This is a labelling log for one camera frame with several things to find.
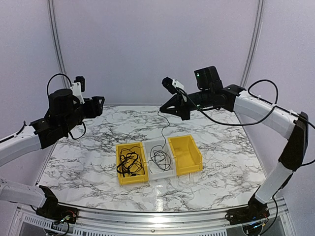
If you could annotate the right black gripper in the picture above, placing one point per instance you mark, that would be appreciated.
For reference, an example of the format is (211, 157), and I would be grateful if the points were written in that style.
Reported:
(180, 110)

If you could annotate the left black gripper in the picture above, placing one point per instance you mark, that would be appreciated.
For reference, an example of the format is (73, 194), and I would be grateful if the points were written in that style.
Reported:
(91, 112)

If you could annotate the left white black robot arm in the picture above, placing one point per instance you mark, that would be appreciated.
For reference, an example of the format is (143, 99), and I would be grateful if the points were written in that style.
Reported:
(67, 109)

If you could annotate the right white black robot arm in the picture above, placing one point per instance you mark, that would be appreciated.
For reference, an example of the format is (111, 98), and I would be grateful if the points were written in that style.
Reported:
(212, 95)

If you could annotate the right yellow plastic bin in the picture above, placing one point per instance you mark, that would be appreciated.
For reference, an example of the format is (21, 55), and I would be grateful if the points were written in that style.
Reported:
(188, 158)

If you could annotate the yellow plastic bin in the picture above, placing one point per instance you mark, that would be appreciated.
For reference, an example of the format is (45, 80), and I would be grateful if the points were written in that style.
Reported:
(131, 163)
(188, 158)

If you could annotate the white translucent plastic bin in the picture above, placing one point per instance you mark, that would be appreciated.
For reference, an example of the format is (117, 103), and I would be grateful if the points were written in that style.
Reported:
(159, 159)

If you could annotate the left yellow plastic bin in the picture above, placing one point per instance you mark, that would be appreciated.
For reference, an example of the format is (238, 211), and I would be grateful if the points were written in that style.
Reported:
(131, 163)

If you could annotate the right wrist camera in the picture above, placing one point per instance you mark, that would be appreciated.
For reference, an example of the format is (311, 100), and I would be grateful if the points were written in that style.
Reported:
(172, 85)

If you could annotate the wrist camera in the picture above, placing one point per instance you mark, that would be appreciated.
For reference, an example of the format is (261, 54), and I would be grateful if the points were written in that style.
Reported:
(172, 85)
(78, 87)

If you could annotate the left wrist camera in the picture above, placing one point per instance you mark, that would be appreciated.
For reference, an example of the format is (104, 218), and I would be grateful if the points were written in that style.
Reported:
(78, 87)

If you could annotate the left aluminium corner post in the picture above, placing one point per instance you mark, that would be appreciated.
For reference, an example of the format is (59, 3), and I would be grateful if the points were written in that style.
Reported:
(55, 36)

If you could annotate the aluminium corner post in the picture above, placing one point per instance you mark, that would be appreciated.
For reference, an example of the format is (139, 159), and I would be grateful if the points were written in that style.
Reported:
(254, 42)
(55, 36)

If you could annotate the right aluminium corner post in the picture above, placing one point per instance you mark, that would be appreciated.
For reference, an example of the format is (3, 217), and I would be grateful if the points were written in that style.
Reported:
(254, 42)

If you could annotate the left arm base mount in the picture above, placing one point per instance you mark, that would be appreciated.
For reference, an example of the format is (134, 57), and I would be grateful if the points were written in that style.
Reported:
(53, 210)

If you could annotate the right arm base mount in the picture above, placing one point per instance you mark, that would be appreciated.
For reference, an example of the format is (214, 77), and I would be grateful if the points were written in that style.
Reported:
(254, 210)

